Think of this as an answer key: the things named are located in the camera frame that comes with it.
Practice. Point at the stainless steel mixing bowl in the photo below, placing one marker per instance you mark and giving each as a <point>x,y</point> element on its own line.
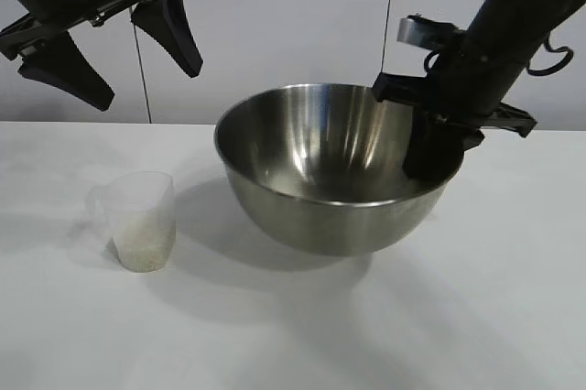
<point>320,225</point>

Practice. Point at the clear plastic measuring cup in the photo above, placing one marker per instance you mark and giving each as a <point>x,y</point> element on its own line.
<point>151,198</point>

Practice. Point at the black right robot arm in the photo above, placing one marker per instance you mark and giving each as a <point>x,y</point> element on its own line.
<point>526,1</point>

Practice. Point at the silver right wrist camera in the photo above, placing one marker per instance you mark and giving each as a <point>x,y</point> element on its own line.
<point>414,33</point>

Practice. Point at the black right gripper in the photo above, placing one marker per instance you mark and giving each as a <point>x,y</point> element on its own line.
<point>476,83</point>

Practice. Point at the white rice grains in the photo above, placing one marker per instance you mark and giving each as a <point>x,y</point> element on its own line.
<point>144,248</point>

